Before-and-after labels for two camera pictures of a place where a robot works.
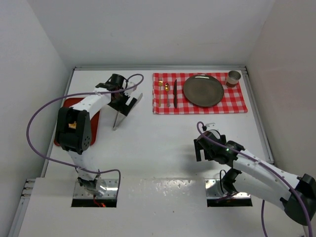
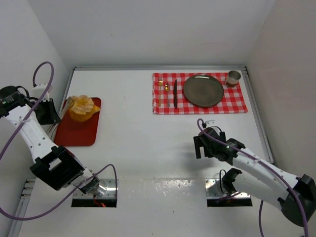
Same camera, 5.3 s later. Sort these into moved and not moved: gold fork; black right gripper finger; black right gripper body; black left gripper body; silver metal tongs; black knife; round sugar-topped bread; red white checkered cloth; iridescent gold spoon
Moved: round sugar-topped bread; black left gripper body; silver metal tongs
Not moved: black right gripper finger; gold fork; black knife; red white checkered cloth; iridescent gold spoon; black right gripper body
